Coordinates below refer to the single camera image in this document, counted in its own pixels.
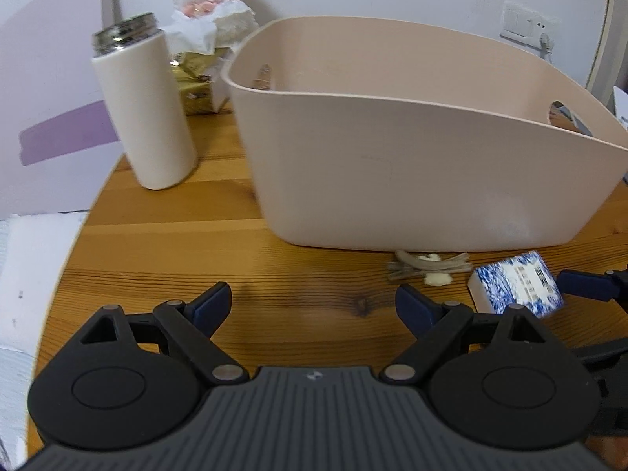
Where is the white wall switch socket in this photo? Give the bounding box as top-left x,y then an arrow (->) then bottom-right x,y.
500,1 -> 561,54

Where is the white plush lamb toy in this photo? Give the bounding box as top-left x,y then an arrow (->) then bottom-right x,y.
164,0 -> 259,54

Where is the cream thermos bottle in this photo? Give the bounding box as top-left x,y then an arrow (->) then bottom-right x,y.
91,13 -> 198,190

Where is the blue white tissue pack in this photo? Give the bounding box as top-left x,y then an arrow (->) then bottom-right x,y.
467,251 -> 564,318

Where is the gold tissue box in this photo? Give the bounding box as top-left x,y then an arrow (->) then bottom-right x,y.
169,48 -> 231,116

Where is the lilac headboard panel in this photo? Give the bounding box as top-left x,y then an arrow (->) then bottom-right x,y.
1,0 -> 121,217

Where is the beige plastic storage basket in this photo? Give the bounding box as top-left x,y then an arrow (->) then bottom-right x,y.
221,16 -> 627,252

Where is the white bedding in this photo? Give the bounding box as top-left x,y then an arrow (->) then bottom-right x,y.
1,212 -> 87,470

